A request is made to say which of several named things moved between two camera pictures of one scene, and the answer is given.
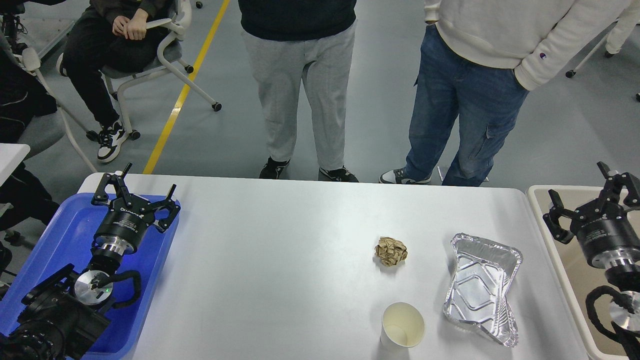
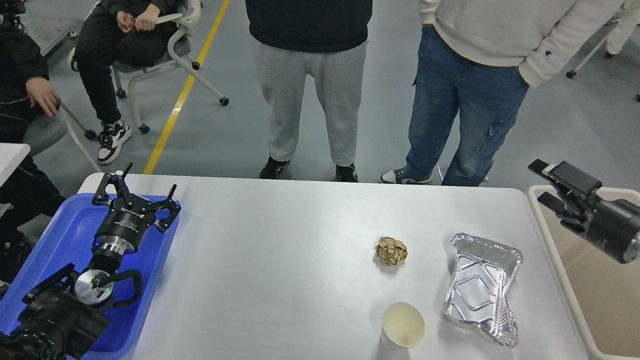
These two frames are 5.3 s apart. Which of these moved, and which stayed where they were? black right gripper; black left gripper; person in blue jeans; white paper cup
Moved: black right gripper
Stayed: person in blue jeans; black left gripper; white paper cup
